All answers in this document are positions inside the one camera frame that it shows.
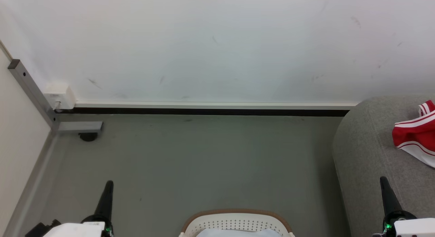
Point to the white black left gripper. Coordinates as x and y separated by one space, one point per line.
81 228

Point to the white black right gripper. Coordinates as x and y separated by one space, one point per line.
407 226

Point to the red and white garment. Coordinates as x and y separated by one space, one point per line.
416 135

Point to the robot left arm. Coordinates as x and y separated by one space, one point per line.
40 229

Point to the grey fabric sofa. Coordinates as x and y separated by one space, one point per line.
370 152

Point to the black baseboard strip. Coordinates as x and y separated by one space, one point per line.
204 112

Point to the white laundry basket brown rim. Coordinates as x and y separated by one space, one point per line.
238 220

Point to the pale blue cloth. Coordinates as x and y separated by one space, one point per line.
238 233

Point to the black round frame foot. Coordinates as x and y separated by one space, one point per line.
88 137

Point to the white wall outlet box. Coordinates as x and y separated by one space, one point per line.
60 95

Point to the white wall trim strip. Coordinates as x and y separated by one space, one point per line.
214 105

